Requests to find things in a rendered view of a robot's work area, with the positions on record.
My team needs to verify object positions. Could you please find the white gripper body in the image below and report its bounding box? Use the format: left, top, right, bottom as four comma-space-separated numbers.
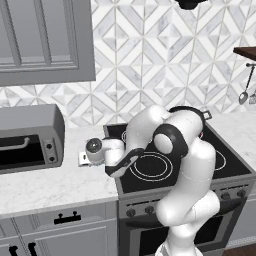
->
78, 150, 105, 169

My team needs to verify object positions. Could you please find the black pot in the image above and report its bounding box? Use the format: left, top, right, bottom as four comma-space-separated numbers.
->
167, 105, 213, 138

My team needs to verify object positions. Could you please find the grey drawer front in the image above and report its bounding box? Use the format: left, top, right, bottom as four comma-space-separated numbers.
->
34, 200, 118, 232

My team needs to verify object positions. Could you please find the grey toaster oven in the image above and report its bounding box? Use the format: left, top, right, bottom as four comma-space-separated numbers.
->
0, 103, 67, 175

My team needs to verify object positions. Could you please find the grey base cupboard door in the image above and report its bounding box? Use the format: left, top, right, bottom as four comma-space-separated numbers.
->
0, 233, 22, 256
20, 218, 119, 256

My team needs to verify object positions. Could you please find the black oven door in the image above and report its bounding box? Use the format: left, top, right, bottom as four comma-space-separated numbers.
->
118, 196, 250, 256

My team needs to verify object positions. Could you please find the black hob with oven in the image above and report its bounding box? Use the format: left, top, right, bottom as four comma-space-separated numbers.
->
102, 113, 256, 256

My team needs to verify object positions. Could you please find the hanging metal ladle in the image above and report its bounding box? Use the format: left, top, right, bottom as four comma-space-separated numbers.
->
237, 63, 256, 106

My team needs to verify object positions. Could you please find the black extractor hood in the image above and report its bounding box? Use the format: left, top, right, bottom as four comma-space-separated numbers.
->
174, 0, 210, 11

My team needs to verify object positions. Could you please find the dark brown wooden shelf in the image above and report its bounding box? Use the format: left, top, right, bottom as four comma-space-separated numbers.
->
232, 46, 256, 63

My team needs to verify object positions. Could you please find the black drawer handle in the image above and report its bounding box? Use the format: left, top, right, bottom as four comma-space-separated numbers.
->
53, 210, 82, 225

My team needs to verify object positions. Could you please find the grey toaster oven handle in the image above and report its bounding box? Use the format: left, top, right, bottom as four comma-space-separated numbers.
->
0, 136, 31, 152

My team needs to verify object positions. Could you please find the black cupboard door handle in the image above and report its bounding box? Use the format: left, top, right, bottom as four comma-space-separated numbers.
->
27, 242, 38, 256
8, 245, 20, 256

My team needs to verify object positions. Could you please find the grey wall cupboard door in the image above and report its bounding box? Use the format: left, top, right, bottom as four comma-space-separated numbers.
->
0, 0, 97, 87

